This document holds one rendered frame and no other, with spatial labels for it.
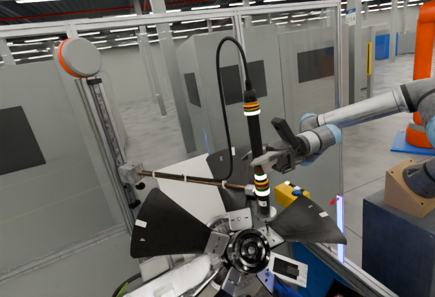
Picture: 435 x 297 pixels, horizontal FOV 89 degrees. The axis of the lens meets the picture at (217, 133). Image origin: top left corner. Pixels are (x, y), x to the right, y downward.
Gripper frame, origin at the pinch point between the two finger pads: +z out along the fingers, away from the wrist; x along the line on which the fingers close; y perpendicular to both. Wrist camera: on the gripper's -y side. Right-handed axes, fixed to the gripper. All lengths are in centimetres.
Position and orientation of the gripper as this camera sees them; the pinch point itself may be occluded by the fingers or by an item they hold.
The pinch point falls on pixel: (249, 158)
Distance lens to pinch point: 66.2
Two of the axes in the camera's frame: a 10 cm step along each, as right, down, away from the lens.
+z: -8.9, 2.7, -3.7
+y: 1.7, 9.4, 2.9
